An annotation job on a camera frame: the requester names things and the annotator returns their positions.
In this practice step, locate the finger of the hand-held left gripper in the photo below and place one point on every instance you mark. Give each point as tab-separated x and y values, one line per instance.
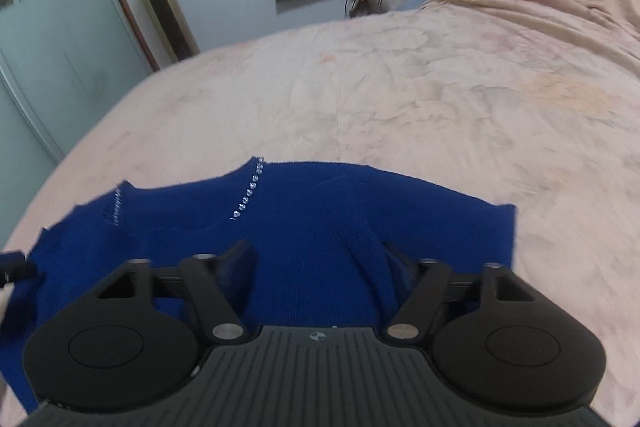
12	264

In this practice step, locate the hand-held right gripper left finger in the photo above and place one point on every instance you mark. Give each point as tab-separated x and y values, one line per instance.
207	292

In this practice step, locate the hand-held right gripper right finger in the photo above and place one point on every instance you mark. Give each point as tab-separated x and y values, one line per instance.
425	294

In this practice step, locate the blue beaded sweater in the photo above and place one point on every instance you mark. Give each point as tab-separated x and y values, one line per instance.
300	217

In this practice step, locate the wardrobe door with flower decals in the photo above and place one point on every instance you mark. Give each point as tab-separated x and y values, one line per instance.
45	32

